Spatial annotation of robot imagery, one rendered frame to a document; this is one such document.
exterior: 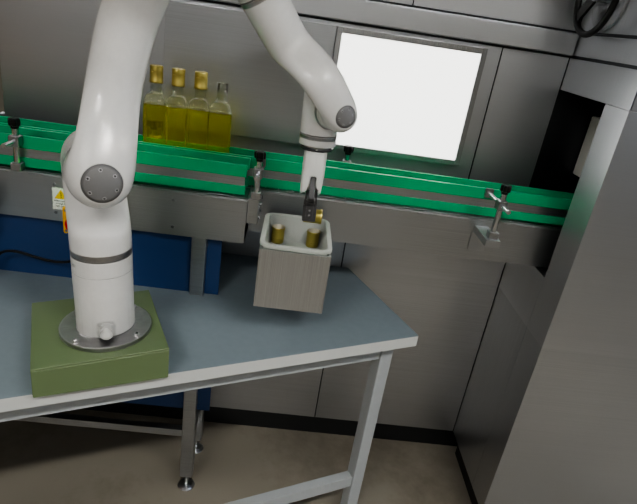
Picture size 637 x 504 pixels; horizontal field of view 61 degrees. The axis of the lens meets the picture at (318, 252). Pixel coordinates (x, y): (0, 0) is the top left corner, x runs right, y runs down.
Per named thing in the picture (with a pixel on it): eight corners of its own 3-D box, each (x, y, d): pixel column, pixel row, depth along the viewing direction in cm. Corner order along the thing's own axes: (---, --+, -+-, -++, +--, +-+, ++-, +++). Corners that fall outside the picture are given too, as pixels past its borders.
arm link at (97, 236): (71, 266, 103) (60, 144, 94) (66, 229, 118) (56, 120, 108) (136, 260, 109) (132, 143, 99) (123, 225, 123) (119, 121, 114)
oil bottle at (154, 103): (167, 168, 154) (169, 91, 146) (162, 173, 149) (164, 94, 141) (147, 165, 154) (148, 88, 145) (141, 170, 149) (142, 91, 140)
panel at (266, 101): (456, 163, 167) (485, 48, 154) (458, 166, 165) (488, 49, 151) (164, 123, 161) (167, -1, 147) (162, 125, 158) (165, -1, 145)
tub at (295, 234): (325, 248, 150) (329, 219, 146) (327, 285, 129) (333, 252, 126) (262, 240, 148) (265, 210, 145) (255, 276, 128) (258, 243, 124)
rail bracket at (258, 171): (264, 187, 150) (269, 142, 145) (259, 207, 134) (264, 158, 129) (253, 185, 149) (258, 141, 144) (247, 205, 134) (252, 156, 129)
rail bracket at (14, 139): (29, 170, 137) (24, 118, 132) (14, 179, 130) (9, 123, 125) (12, 168, 137) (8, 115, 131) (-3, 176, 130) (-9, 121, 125)
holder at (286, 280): (319, 266, 158) (327, 216, 152) (321, 313, 133) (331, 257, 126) (261, 258, 157) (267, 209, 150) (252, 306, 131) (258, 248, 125)
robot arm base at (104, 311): (155, 346, 114) (153, 268, 106) (56, 357, 107) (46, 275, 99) (148, 301, 130) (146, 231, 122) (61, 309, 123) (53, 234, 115)
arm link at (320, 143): (300, 127, 125) (299, 139, 126) (299, 134, 117) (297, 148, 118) (336, 131, 125) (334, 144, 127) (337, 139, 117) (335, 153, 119)
